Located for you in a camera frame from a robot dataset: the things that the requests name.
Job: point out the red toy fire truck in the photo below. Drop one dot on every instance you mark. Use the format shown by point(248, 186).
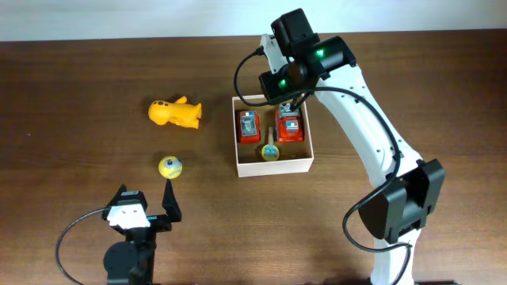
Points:
point(289, 127)

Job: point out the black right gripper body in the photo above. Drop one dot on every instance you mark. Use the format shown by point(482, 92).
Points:
point(281, 83)

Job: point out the pink cardboard box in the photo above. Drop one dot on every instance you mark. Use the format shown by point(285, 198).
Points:
point(295, 157)

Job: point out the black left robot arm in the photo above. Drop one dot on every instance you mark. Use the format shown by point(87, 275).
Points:
point(131, 261)

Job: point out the wooden rattle drum toy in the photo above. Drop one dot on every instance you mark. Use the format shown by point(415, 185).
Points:
point(270, 152)

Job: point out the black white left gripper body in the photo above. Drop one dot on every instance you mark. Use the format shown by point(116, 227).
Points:
point(146, 232)

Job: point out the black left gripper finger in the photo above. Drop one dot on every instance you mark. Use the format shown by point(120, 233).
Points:
point(117, 196)
point(169, 203)

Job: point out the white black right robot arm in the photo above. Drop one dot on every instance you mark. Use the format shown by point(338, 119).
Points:
point(388, 221)

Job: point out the red toy truck grey front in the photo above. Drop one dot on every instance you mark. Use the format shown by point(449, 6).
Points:
point(248, 127)

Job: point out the yellow minion ball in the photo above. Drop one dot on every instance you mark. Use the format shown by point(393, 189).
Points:
point(170, 167)

